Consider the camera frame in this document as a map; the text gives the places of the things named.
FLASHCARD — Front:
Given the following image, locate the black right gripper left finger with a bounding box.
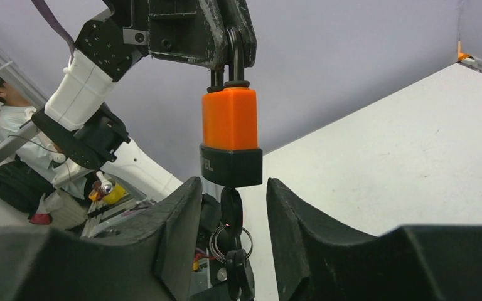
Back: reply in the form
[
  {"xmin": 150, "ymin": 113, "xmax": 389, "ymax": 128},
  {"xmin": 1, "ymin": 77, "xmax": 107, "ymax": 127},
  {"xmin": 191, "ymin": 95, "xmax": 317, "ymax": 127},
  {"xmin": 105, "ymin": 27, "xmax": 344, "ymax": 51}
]
[{"xmin": 0, "ymin": 177, "xmax": 202, "ymax": 300}]

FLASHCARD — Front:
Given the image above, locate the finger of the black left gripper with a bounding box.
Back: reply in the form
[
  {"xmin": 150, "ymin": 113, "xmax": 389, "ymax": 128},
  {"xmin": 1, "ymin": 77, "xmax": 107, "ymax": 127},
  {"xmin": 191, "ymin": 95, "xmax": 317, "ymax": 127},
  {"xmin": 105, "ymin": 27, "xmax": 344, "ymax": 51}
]
[
  {"xmin": 218, "ymin": 0, "xmax": 257, "ymax": 68},
  {"xmin": 148, "ymin": 0, "xmax": 228, "ymax": 69}
]

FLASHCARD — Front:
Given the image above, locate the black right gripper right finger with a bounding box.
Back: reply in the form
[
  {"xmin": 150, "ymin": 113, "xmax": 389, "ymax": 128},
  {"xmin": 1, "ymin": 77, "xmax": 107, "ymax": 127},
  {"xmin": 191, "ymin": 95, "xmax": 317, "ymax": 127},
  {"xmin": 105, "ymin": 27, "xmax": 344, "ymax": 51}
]
[{"xmin": 266, "ymin": 178, "xmax": 482, "ymax": 300}]

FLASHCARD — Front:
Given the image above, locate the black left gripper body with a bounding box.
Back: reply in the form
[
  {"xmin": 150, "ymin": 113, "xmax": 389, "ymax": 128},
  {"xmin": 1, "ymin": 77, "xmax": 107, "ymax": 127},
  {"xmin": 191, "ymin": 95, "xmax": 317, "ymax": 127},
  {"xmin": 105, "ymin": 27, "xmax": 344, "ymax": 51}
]
[{"xmin": 75, "ymin": 0, "xmax": 148, "ymax": 82}]

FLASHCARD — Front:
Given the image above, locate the orange Opel padlock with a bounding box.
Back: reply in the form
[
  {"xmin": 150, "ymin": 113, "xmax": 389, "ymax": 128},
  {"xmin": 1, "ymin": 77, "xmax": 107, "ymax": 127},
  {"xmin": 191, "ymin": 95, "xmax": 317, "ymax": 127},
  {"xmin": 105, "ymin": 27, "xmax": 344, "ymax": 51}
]
[{"xmin": 200, "ymin": 26, "xmax": 263, "ymax": 188}]

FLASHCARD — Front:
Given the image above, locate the black-headed dark spare key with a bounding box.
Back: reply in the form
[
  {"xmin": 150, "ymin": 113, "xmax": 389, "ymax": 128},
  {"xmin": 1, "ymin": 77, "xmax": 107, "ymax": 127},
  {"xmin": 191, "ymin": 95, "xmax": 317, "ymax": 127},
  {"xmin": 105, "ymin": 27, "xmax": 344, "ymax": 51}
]
[{"xmin": 225, "ymin": 250, "xmax": 240, "ymax": 300}]

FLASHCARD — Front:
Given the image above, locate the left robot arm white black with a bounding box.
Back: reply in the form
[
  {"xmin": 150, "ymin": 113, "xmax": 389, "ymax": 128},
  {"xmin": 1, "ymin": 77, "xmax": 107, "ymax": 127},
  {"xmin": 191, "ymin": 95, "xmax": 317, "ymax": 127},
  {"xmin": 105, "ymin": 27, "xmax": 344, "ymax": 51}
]
[{"xmin": 32, "ymin": 1, "xmax": 262, "ymax": 201}]

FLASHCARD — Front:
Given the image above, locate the person in background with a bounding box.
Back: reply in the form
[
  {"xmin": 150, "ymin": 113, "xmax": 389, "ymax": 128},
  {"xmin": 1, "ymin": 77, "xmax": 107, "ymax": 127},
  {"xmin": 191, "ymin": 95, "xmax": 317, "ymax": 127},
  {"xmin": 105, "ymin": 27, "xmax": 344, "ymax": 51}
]
[{"xmin": 0, "ymin": 82, "xmax": 92, "ymax": 209}]

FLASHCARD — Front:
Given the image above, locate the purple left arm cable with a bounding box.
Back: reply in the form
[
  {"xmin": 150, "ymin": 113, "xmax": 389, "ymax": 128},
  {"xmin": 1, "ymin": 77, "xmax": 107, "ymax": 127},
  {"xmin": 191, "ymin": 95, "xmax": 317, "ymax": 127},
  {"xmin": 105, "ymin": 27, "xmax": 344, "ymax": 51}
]
[{"xmin": 31, "ymin": 0, "xmax": 78, "ymax": 63}]

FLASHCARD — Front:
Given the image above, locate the aluminium frame rail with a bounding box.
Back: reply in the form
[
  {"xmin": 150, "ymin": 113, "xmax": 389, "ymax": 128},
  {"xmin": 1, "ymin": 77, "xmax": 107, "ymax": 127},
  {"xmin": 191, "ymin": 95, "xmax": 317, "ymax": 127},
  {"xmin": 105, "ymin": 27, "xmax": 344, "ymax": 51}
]
[{"xmin": 0, "ymin": 24, "xmax": 51, "ymax": 171}]

